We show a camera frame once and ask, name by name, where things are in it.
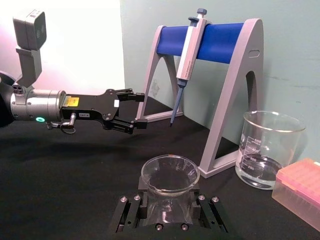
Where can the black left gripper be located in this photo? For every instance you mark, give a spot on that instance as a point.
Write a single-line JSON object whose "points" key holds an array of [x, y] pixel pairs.
{"points": [[92, 107]]}

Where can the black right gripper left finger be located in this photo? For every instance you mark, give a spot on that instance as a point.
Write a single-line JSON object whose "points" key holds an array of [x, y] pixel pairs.
{"points": [[130, 212]]}

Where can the black table cloth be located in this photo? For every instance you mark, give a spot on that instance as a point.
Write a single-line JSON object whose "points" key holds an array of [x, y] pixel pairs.
{"points": [[62, 187]]}

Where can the grey and blue pipette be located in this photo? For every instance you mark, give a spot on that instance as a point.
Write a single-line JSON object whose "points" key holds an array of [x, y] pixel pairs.
{"points": [[190, 50]]}

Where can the clear glass beaker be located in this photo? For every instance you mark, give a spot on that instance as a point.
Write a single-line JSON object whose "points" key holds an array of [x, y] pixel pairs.
{"points": [[262, 150]]}

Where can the pink pipette tip box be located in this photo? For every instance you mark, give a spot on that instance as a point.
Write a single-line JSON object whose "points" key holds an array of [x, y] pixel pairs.
{"points": [[300, 190]]}

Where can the clear glass bowl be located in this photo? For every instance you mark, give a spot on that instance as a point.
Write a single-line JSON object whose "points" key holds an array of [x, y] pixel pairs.
{"points": [[170, 175]]}

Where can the grey stand with blue bar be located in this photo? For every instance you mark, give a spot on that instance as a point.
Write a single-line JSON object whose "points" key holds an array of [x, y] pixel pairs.
{"points": [[235, 82]]}

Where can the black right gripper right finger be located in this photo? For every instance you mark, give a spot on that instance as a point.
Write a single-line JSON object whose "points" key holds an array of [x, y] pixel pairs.
{"points": [[207, 212]]}

